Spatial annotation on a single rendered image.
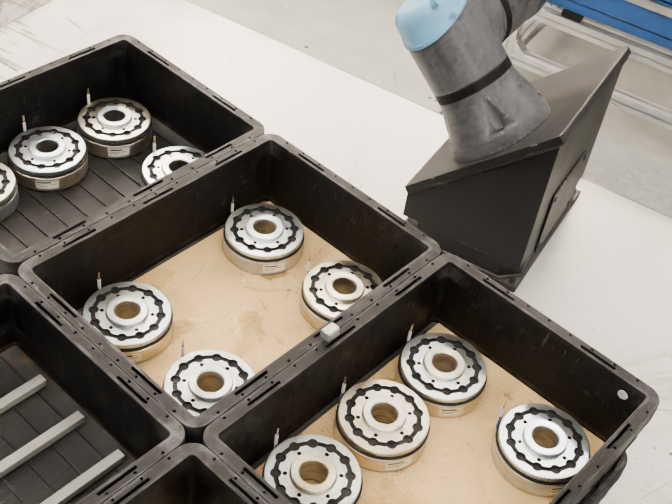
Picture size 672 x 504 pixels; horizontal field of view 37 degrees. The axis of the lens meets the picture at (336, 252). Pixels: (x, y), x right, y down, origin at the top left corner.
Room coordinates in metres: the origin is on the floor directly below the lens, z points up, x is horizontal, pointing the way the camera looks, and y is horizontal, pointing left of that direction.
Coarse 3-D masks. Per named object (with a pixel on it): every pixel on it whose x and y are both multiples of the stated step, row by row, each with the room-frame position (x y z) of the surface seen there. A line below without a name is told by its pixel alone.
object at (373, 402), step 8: (368, 400) 0.70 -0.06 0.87; (376, 400) 0.70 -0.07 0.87; (384, 400) 0.71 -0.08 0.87; (392, 400) 0.71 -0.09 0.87; (368, 408) 0.69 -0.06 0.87; (392, 408) 0.70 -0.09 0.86; (400, 408) 0.70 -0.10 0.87; (368, 416) 0.68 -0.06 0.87; (400, 416) 0.69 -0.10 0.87; (368, 424) 0.67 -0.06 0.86; (376, 424) 0.67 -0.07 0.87; (384, 424) 0.67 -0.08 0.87; (392, 424) 0.68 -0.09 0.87; (400, 424) 0.68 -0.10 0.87; (384, 432) 0.67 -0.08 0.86; (392, 432) 0.67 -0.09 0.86
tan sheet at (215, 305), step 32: (192, 256) 0.92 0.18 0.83; (224, 256) 0.93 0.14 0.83; (320, 256) 0.96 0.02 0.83; (160, 288) 0.85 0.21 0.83; (192, 288) 0.86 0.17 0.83; (224, 288) 0.87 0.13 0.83; (256, 288) 0.88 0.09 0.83; (288, 288) 0.89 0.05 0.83; (192, 320) 0.81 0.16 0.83; (224, 320) 0.82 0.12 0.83; (256, 320) 0.83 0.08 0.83; (288, 320) 0.84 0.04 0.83; (256, 352) 0.78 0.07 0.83; (160, 384) 0.71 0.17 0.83
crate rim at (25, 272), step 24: (264, 144) 1.05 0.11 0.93; (288, 144) 1.05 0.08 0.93; (216, 168) 0.98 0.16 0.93; (312, 168) 1.01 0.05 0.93; (168, 192) 0.92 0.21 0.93; (360, 192) 0.98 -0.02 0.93; (120, 216) 0.86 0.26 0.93; (384, 216) 0.94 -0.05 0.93; (72, 240) 0.81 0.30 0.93; (432, 240) 0.91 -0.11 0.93; (24, 264) 0.76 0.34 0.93; (408, 264) 0.86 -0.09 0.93; (48, 288) 0.74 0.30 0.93; (384, 288) 0.81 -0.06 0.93; (72, 312) 0.71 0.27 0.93; (360, 312) 0.77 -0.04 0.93; (96, 336) 0.68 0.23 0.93; (312, 336) 0.73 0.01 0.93; (120, 360) 0.65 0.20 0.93; (288, 360) 0.69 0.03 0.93; (144, 384) 0.63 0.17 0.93; (168, 408) 0.60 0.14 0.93; (216, 408) 0.61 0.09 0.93; (192, 432) 0.59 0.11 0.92
